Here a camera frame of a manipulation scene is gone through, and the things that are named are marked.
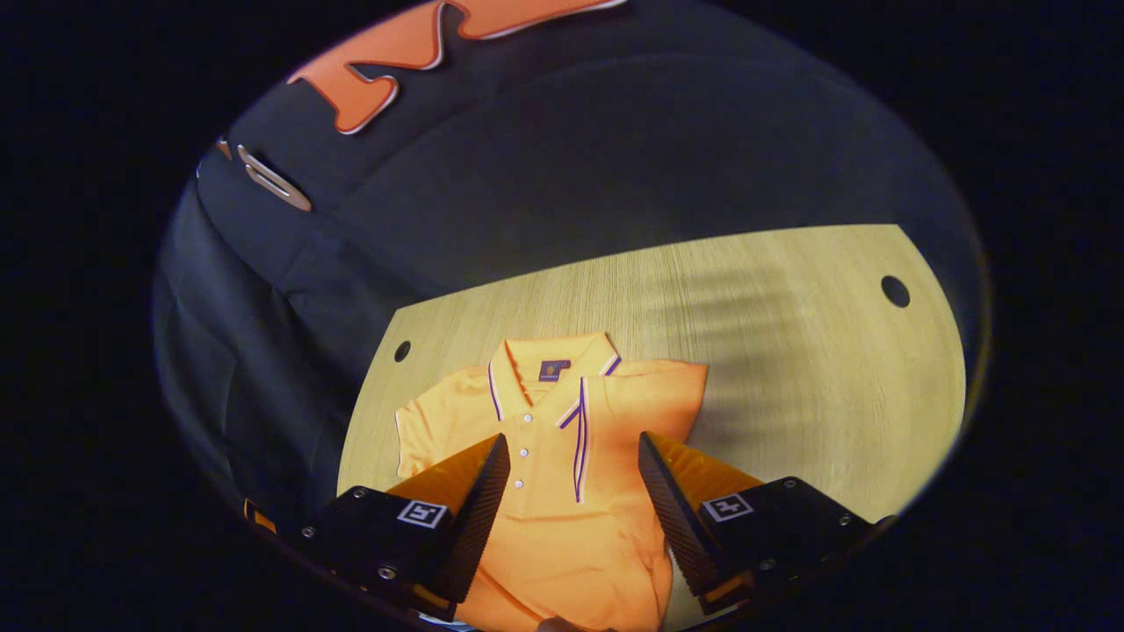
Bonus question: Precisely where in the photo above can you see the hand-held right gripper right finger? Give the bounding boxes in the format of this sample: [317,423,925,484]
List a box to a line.
[638,431,897,617]

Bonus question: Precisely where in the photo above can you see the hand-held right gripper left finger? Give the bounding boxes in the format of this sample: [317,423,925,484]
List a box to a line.
[299,433,512,624]

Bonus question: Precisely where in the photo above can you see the orange T-shirt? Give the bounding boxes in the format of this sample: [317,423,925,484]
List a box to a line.
[394,332,709,632]

